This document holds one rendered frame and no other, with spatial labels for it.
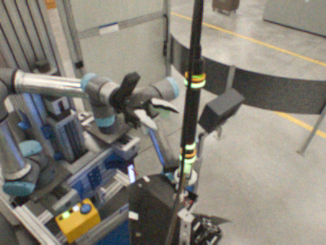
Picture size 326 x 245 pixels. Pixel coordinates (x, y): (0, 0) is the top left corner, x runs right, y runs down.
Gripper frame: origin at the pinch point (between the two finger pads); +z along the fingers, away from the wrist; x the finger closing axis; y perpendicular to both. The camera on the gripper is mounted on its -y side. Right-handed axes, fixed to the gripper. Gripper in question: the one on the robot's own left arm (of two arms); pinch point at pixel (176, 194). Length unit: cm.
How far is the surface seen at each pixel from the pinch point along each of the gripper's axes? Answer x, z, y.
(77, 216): 14.9, 14.1, -40.1
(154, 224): -19.4, 24.2, -4.9
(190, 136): -47.7, 12.7, -0.6
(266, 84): 27, -160, 65
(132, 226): -24.8, 29.0, -10.5
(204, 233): -9.0, 18.3, 12.0
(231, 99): -8, -68, 21
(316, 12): 49, -569, 226
